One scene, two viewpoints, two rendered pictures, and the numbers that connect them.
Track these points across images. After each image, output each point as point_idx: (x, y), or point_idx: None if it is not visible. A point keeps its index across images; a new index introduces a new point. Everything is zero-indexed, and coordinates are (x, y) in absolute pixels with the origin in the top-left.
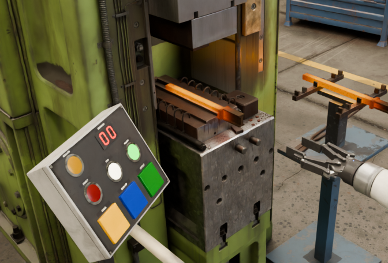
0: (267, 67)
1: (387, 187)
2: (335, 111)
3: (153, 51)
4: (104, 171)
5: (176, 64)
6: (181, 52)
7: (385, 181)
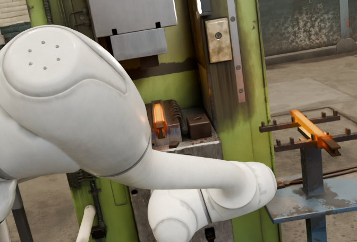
0: (253, 100)
1: (151, 198)
2: (303, 149)
3: (166, 79)
4: None
5: (193, 93)
6: (197, 83)
7: (154, 192)
